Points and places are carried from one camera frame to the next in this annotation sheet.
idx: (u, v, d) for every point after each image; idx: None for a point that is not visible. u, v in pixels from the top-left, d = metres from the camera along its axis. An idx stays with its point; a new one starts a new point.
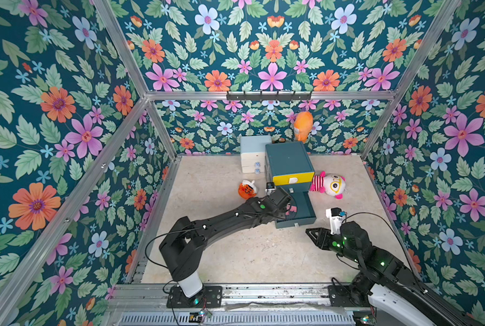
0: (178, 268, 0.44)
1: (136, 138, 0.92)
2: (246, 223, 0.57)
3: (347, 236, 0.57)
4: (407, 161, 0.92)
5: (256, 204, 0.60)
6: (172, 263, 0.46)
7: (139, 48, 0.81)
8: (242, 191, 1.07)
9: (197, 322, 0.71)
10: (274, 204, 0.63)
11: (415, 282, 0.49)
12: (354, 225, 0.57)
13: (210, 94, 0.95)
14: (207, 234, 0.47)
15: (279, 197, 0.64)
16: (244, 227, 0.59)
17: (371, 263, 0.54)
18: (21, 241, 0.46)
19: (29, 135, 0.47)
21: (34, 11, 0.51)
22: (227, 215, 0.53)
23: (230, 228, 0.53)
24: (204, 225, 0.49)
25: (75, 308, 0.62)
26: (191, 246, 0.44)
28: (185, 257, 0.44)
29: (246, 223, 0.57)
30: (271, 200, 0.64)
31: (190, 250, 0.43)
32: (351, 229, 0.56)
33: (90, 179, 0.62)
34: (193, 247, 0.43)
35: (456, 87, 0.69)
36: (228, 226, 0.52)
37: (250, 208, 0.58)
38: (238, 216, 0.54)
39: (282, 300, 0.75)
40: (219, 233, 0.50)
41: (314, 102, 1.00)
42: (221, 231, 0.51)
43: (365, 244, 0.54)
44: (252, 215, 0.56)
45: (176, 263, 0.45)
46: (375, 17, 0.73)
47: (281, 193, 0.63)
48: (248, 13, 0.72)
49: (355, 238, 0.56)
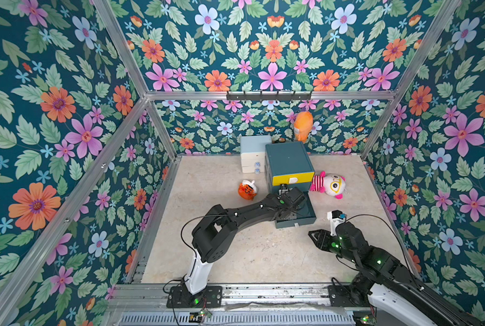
0: (212, 250, 0.49)
1: (136, 138, 0.92)
2: (268, 216, 0.63)
3: (342, 235, 0.59)
4: (407, 161, 0.92)
5: (276, 199, 0.65)
6: (205, 245, 0.51)
7: (139, 48, 0.81)
8: (242, 191, 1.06)
9: (197, 322, 0.71)
10: (291, 200, 0.70)
11: (411, 279, 0.50)
12: (348, 225, 0.59)
13: (210, 94, 0.95)
14: (239, 221, 0.52)
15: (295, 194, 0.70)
16: (264, 221, 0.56)
17: (368, 262, 0.55)
18: (21, 241, 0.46)
19: (29, 134, 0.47)
21: (34, 11, 0.51)
22: (250, 206, 0.59)
23: (257, 218, 0.59)
24: (236, 212, 0.55)
25: (75, 308, 0.62)
26: (226, 229, 0.49)
28: (220, 240, 0.49)
29: (269, 215, 0.62)
30: (287, 197, 0.71)
31: (225, 233, 0.49)
32: (346, 227, 0.58)
33: (90, 179, 0.62)
34: (229, 231, 0.48)
35: (456, 87, 0.69)
36: (257, 215, 0.58)
37: (272, 202, 0.64)
38: (263, 208, 0.60)
39: (282, 300, 0.75)
40: (248, 221, 0.56)
41: (314, 102, 1.00)
42: (250, 219, 0.56)
43: (360, 244, 0.56)
44: (275, 208, 0.62)
45: (210, 245, 0.50)
46: (375, 17, 0.73)
47: (297, 192, 0.70)
48: (248, 13, 0.72)
49: (350, 238, 0.57)
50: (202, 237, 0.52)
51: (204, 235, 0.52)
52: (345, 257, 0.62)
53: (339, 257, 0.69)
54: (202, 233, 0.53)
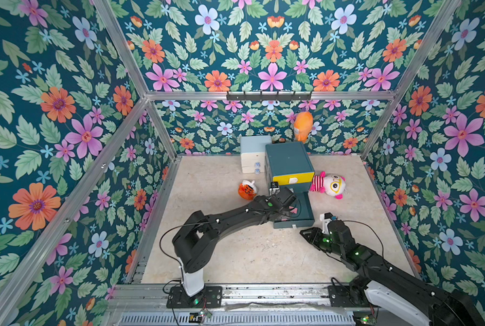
0: (193, 260, 0.46)
1: (136, 138, 0.92)
2: (255, 220, 0.59)
3: (332, 229, 0.66)
4: (407, 161, 0.92)
5: (264, 201, 0.63)
6: (186, 255, 0.48)
7: (139, 48, 0.81)
8: (242, 191, 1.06)
9: (196, 322, 0.72)
10: (280, 202, 0.66)
11: (382, 263, 0.57)
12: (338, 221, 0.67)
13: (210, 94, 0.95)
14: (220, 228, 0.49)
15: (284, 195, 0.66)
16: (252, 223, 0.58)
17: (351, 255, 0.62)
18: (21, 241, 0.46)
19: (29, 135, 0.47)
21: (34, 11, 0.51)
22: (238, 210, 0.56)
23: (240, 223, 0.55)
24: (217, 219, 0.51)
25: (75, 308, 0.62)
26: (206, 238, 0.46)
28: (201, 248, 0.46)
29: (255, 219, 0.59)
30: (277, 198, 0.67)
31: (205, 242, 0.45)
32: (335, 223, 0.67)
33: (90, 179, 0.62)
34: (208, 240, 0.45)
35: (456, 87, 0.69)
36: (240, 221, 0.54)
37: (259, 205, 0.60)
38: (248, 212, 0.57)
39: (281, 300, 0.75)
40: (231, 227, 0.52)
41: (314, 102, 1.00)
42: (234, 225, 0.53)
43: (347, 239, 0.63)
44: (262, 211, 0.59)
45: (190, 255, 0.47)
46: (375, 17, 0.73)
47: (286, 192, 0.66)
48: (248, 13, 0.72)
49: (339, 233, 0.65)
50: (184, 246, 0.49)
51: (185, 243, 0.49)
52: (334, 251, 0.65)
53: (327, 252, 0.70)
54: (182, 240, 0.50)
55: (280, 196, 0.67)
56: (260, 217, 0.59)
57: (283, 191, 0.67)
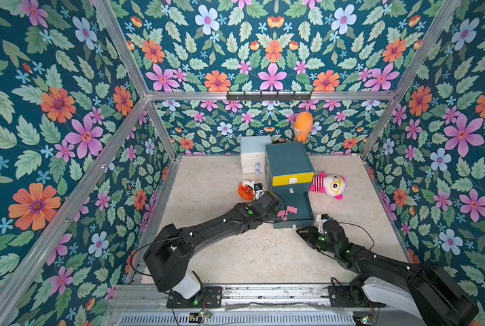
0: (164, 278, 0.43)
1: (136, 138, 0.92)
2: (236, 229, 0.56)
3: (327, 230, 0.69)
4: (407, 161, 0.92)
5: (244, 210, 0.60)
6: (157, 273, 0.45)
7: (139, 48, 0.81)
8: (242, 191, 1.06)
9: (197, 322, 0.71)
10: (262, 208, 0.63)
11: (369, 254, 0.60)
12: (333, 222, 0.70)
13: (210, 94, 0.95)
14: (193, 242, 0.46)
15: (266, 201, 0.63)
16: (233, 231, 0.56)
17: (344, 255, 0.66)
18: (21, 242, 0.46)
19: (29, 135, 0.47)
21: (34, 11, 0.51)
22: (214, 221, 0.53)
23: (218, 233, 0.51)
24: (191, 232, 0.48)
25: (75, 308, 0.62)
26: (178, 253, 0.43)
28: (172, 263, 0.42)
29: (235, 228, 0.56)
30: (259, 204, 0.64)
31: (176, 258, 0.42)
32: (331, 224, 0.69)
33: (90, 180, 0.62)
34: (180, 256, 0.42)
35: (456, 87, 0.69)
36: (217, 231, 0.51)
37: (238, 214, 0.58)
38: (225, 223, 0.54)
39: (282, 300, 0.75)
40: (206, 239, 0.49)
41: (314, 103, 1.00)
42: (208, 238, 0.49)
43: (340, 239, 0.67)
44: (240, 221, 0.56)
45: (162, 273, 0.44)
46: (375, 17, 0.73)
47: (267, 197, 0.63)
48: (248, 14, 0.72)
49: (333, 233, 0.68)
50: (155, 263, 0.46)
51: (155, 260, 0.46)
52: (329, 249, 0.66)
53: (321, 251, 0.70)
54: (153, 257, 0.46)
55: (261, 202, 0.64)
56: (239, 226, 0.56)
57: (264, 198, 0.63)
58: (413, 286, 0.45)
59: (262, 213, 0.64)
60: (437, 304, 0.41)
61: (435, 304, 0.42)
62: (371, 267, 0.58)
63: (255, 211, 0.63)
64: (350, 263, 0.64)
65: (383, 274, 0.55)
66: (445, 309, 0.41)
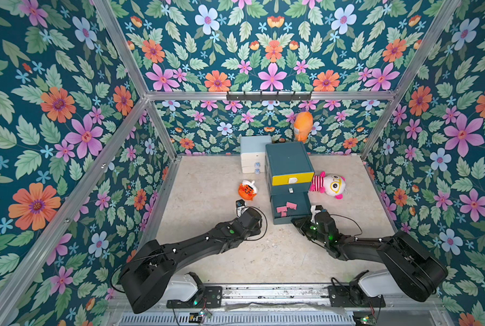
0: (141, 298, 0.41)
1: (136, 138, 0.92)
2: (217, 248, 0.57)
3: (319, 221, 0.71)
4: (407, 161, 0.92)
5: (225, 229, 0.62)
6: (134, 293, 0.43)
7: (139, 48, 0.81)
8: (242, 191, 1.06)
9: (197, 322, 0.71)
10: (242, 227, 0.65)
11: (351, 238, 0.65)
12: (325, 213, 0.72)
13: (210, 94, 0.95)
14: (176, 258, 0.46)
15: (246, 220, 0.64)
16: (212, 251, 0.57)
17: (333, 244, 0.69)
18: (21, 241, 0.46)
19: (29, 135, 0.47)
21: (34, 11, 0.51)
22: (197, 239, 0.54)
23: (200, 251, 0.52)
24: (174, 249, 0.48)
25: (75, 308, 0.62)
26: (159, 271, 0.42)
28: (152, 283, 0.42)
29: (217, 247, 0.57)
30: (240, 223, 0.66)
31: (157, 274, 0.42)
32: (323, 214, 0.72)
33: (90, 179, 0.62)
34: (162, 272, 0.42)
35: (456, 87, 0.69)
36: (200, 250, 0.52)
37: (220, 233, 0.59)
38: (208, 242, 0.55)
39: (282, 300, 0.75)
40: (189, 257, 0.49)
41: (314, 102, 1.00)
42: (191, 255, 0.50)
43: (331, 229, 0.69)
44: (222, 240, 0.58)
45: (138, 293, 0.42)
46: (375, 17, 0.73)
47: (248, 215, 0.64)
48: (248, 13, 0.72)
49: (325, 224, 0.70)
50: (132, 283, 0.44)
51: (133, 280, 0.44)
52: (319, 238, 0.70)
53: (312, 240, 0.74)
54: (130, 277, 0.45)
55: (241, 221, 0.65)
56: (222, 244, 0.58)
57: (244, 216, 0.65)
58: (382, 252, 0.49)
59: (243, 232, 0.67)
60: (405, 266, 0.44)
61: (402, 267, 0.45)
62: (351, 245, 0.62)
63: (236, 230, 0.66)
64: (338, 252, 0.67)
65: (360, 248, 0.59)
66: (412, 270, 0.44)
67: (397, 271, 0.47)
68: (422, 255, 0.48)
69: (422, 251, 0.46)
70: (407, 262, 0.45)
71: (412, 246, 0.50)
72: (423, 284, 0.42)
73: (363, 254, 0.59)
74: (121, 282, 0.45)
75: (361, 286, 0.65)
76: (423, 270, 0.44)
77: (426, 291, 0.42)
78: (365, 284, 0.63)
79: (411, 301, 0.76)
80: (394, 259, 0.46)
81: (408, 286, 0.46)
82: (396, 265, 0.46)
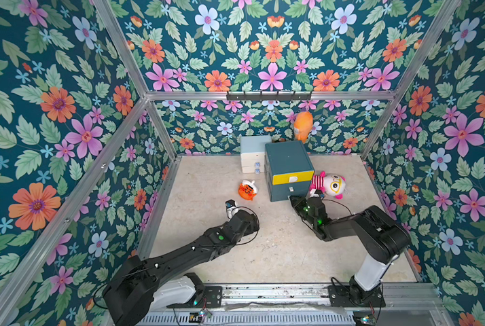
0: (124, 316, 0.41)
1: (136, 138, 0.92)
2: (204, 257, 0.55)
3: (311, 205, 0.76)
4: (407, 161, 0.92)
5: (214, 236, 0.60)
6: (117, 310, 0.42)
7: (139, 48, 0.81)
8: (242, 191, 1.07)
9: (197, 322, 0.71)
10: (232, 233, 0.63)
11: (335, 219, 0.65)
12: (318, 198, 0.77)
13: (210, 94, 0.95)
14: (159, 274, 0.45)
15: (236, 225, 0.62)
16: (200, 260, 0.55)
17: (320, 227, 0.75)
18: (21, 241, 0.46)
19: (29, 135, 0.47)
21: (34, 11, 0.51)
22: (183, 250, 0.52)
23: (186, 263, 0.50)
24: (156, 263, 0.47)
25: (75, 308, 0.62)
26: (141, 288, 0.41)
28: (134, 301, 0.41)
29: (204, 256, 0.55)
30: (230, 228, 0.63)
31: (138, 293, 0.41)
32: (315, 200, 0.76)
33: (90, 179, 0.62)
34: (142, 290, 0.41)
35: (456, 87, 0.69)
36: (186, 261, 0.50)
37: (208, 241, 0.58)
38: (193, 251, 0.53)
39: (281, 300, 0.75)
40: (172, 270, 0.47)
41: (314, 102, 1.00)
42: (175, 269, 0.48)
43: (320, 212, 0.74)
44: (210, 248, 0.56)
45: (121, 311, 0.41)
46: (375, 17, 0.73)
47: (237, 220, 0.62)
48: (248, 13, 0.72)
49: (315, 208, 0.75)
50: (114, 301, 0.43)
51: (116, 297, 0.43)
52: (308, 219, 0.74)
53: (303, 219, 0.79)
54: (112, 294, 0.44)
55: (231, 226, 0.63)
56: (210, 252, 0.56)
57: (234, 221, 0.63)
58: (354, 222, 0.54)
59: (233, 236, 0.63)
60: (370, 231, 0.50)
61: (368, 231, 0.51)
62: (333, 225, 0.68)
63: (225, 236, 0.65)
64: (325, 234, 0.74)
65: (339, 226, 0.65)
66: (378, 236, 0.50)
67: (363, 236, 0.53)
68: (387, 224, 0.54)
69: (388, 220, 0.52)
70: (373, 228, 0.51)
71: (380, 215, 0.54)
72: (386, 247, 0.48)
73: (342, 231, 0.65)
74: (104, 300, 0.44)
75: (358, 280, 0.66)
76: (388, 236, 0.49)
77: (388, 255, 0.48)
78: (360, 278, 0.65)
79: (411, 301, 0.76)
80: (362, 225, 0.52)
81: (372, 250, 0.52)
82: (363, 230, 0.52)
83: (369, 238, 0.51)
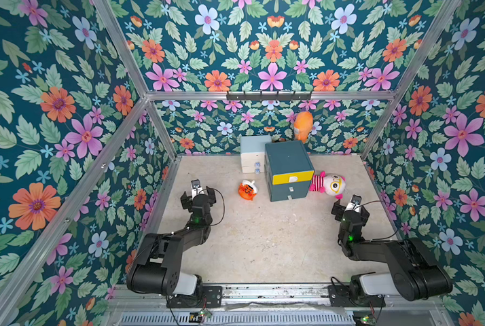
0: (166, 280, 0.44)
1: (136, 138, 0.92)
2: (196, 240, 0.64)
3: (346, 219, 0.71)
4: (407, 161, 0.92)
5: (195, 222, 0.73)
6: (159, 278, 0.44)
7: (139, 48, 0.81)
8: (242, 191, 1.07)
9: (197, 322, 0.71)
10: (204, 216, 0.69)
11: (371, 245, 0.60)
12: (356, 214, 0.70)
13: (210, 94, 0.95)
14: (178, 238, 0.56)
15: (200, 208, 0.68)
16: (194, 244, 0.63)
17: (349, 244, 0.71)
18: (21, 241, 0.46)
19: (29, 135, 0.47)
21: (34, 11, 0.51)
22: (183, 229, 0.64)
23: (189, 239, 0.59)
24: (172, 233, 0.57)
25: (75, 308, 0.62)
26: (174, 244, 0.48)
28: (170, 262, 0.46)
29: (195, 239, 0.64)
30: (199, 210, 0.68)
31: (172, 250, 0.47)
32: (352, 214, 0.70)
33: (90, 180, 0.62)
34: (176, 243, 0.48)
35: (456, 87, 0.69)
36: (190, 233, 0.60)
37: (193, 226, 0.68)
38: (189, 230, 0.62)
39: (282, 300, 0.75)
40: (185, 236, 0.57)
41: (314, 102, 1.00)
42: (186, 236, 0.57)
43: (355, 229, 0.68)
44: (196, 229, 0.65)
45: (162, 278, 0.44)
46: (375, 17, 0.73)
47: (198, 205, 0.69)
48: (248, 13, 0.72)
49: (350, 224, 0.70)
50: (149, 275, 0.44)
51: (148, 272, 0.45)
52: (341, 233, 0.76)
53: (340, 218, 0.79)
54: (142, 274, 0.44)
55: (198, 212, 0.69)
56: (200, 232, 0.66)
57: (196, 209, 0.68)
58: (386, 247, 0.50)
59: (205, 217, 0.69)
60: (403, 262, 0.45)
61: (401, 261, 0.46)
62: (362, 245, 0.64)
63: (202, 221, 0.72)
64: (352, 252, 0.69)
65: (370, 248, 0.60)
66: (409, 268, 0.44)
67: (393, 265, 0.48)
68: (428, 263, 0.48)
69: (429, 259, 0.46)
70: (408, 260, 0.46)
71: (420, 252, 0.50)
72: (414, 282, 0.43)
73: (370, 253, 0.61)
74: (136, 282, 0.44)
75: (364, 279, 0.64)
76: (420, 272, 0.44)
77: (416, 288, 0.42)
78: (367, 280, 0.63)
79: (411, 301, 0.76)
80: (394, 253, 0.47)
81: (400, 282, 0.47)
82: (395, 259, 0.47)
83: (399, 268, 0.46)
